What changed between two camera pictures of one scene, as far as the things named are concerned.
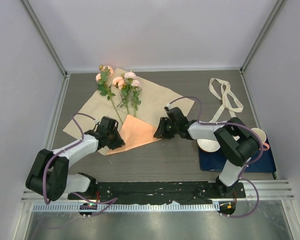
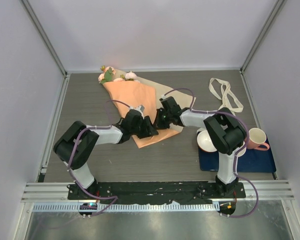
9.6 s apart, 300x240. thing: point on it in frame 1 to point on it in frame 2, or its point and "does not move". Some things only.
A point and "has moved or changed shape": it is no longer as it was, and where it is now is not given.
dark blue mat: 215,161 does not move
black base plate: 162,192 does not move
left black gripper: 118,142 to 149,130
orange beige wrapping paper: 136,105 has moved or changed shape
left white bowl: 208,145 does not move
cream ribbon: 225,89 does not move
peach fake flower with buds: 102,78 has moved or changed shape
